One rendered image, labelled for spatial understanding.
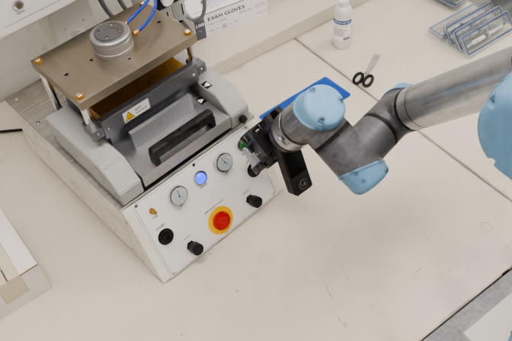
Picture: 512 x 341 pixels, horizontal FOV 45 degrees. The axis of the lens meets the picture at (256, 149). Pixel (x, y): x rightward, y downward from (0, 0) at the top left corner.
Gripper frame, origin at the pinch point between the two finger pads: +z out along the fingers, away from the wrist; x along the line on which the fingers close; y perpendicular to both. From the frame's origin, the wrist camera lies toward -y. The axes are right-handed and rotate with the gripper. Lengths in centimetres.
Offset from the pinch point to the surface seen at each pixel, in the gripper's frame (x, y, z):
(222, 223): 12.3, -4.4, 4.6
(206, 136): 7.5, 11.5, -5.1
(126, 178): 25.3, 13.5, -5.4
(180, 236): 21.4, -1.1, 3.8
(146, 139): 16.7, 18.0, -2.1
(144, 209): 25.2, 7.2, -1.1
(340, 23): -51, 18, 14
